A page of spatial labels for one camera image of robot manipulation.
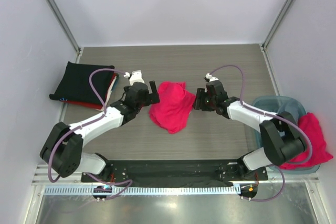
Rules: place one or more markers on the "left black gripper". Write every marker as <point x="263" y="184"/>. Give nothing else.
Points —
<point x="153" y="97"/>

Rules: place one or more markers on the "white t shirt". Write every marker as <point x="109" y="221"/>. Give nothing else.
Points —
<point x="109" y="91"/>

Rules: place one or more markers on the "left aluminium frame post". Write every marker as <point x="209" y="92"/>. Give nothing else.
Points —
<point x="61" y="21"/>

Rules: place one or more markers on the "aluminium frame post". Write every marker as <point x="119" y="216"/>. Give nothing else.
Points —
<point x="279" y="19"/>
<point x="61" y="21"/>

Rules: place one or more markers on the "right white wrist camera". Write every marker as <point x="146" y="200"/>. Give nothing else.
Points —
<point x="209" y="78"/>

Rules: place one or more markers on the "right aluminium frame post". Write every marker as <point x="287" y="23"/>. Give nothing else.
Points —
<point x="279" y="19"/>

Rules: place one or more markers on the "blue plastic basket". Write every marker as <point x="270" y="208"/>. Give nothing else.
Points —
<point x="272" y="104"/>

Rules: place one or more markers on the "slotted white cable duct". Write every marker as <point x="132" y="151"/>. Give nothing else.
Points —
<point x="90" y="190"/>

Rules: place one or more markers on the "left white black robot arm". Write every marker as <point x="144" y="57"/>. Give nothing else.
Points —
<point x="62" y="150"/>

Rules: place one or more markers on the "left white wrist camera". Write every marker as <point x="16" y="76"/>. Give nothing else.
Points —
<point x="134" y="77"/>

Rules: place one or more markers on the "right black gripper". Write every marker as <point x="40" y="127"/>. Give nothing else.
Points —
<point x="199" y="102"/>

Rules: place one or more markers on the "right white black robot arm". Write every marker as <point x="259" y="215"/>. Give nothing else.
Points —
<point x="282" y="139"/>

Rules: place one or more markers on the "pink t shirt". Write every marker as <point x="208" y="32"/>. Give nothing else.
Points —
<point x="175" y="105"/>
<point x="311" y="126"/>

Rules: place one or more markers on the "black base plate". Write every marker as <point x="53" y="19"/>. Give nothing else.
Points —
<point x="201" y="173"/>

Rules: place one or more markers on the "black t shirt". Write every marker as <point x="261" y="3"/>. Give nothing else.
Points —
<point x="74" y="87"/>

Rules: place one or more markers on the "grey blue t shirt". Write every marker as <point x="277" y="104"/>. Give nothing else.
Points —
<point x="291" y="107"/>

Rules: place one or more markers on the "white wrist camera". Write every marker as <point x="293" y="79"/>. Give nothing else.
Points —
<point x="134" y="77"/>
<point x="209" y="78"/>

